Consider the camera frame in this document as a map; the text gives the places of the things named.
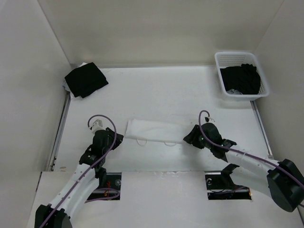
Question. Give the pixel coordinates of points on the folded black tank top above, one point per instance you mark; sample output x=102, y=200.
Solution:
x=85, y=80

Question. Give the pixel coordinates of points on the grey garment in basket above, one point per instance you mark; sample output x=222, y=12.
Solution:
x=233, y=92

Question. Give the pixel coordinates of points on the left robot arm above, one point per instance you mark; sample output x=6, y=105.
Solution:
x=90, y=182

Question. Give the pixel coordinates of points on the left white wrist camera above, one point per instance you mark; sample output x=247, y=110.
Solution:
x=97, y=126

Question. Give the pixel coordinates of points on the aluminium table rail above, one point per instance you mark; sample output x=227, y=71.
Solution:
x=54, y=151
x=261, y=127

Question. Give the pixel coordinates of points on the right aluminium table rail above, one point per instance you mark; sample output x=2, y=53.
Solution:
x=261, y=127

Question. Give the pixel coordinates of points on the left aluminium table rail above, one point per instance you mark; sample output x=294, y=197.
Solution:
x=54, y=151

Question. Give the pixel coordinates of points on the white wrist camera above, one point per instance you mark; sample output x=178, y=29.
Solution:
x=97, y=126
x=209, y=119

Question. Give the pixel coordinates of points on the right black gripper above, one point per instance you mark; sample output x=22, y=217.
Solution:
x=192, y=137

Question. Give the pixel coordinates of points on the white plastic laundry basket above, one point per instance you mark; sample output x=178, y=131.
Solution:
x=234, y=58

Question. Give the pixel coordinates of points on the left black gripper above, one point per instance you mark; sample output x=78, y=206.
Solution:
x=118, y=140

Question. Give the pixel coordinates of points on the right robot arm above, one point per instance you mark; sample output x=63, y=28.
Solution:
x=280, y=180

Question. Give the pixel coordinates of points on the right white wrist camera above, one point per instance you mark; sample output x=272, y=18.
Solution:
x=209, y=119

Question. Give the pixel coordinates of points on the black tank top in basket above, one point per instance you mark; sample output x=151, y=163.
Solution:
x=244, y=78

